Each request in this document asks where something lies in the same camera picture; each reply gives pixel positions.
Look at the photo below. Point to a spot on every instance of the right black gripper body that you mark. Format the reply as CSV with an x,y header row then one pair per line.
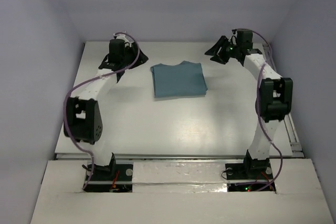
x,y
234,48

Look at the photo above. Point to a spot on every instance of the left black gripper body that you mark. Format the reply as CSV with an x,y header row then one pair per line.
x,y
137,56

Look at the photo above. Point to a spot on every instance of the teal t shirt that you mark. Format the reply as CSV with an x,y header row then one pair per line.
x,y
177,81

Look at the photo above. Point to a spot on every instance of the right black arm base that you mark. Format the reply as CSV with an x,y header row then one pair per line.
x,y
250,174

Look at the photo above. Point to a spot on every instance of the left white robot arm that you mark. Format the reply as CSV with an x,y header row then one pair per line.
x,y
82,118

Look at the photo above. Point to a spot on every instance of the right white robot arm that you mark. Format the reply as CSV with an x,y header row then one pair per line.
x,y
273,100

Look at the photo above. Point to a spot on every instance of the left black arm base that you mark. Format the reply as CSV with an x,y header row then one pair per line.
x,y
113,178

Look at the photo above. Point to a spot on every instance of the aluminium front rail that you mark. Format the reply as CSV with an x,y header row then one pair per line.
x,y
146,156

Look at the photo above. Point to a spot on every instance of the aluminium rail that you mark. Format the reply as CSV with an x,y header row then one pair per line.
x,y
297,151
146,156

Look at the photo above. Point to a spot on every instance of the aluminium right side rail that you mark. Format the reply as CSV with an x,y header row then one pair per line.
x,y
297,151

